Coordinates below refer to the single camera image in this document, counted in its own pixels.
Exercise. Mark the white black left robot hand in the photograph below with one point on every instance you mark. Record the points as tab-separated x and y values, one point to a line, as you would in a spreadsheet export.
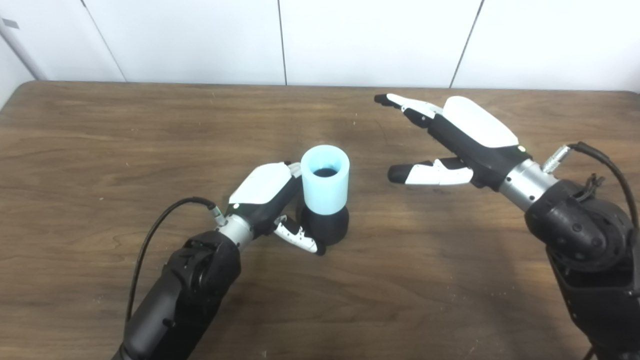
262	187

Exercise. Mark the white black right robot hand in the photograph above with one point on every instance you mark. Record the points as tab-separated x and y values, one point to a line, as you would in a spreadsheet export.
475	135

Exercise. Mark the light blue cylinder cup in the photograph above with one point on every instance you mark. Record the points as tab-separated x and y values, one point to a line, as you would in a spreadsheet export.
325	192

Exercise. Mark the black funnel-shaped nozzle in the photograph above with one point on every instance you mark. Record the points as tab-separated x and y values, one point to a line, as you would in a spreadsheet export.
327	227

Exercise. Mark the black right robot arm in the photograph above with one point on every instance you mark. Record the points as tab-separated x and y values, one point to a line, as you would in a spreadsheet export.
585	240

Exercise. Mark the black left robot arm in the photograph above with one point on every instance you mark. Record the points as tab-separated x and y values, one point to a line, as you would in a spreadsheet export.
185	290

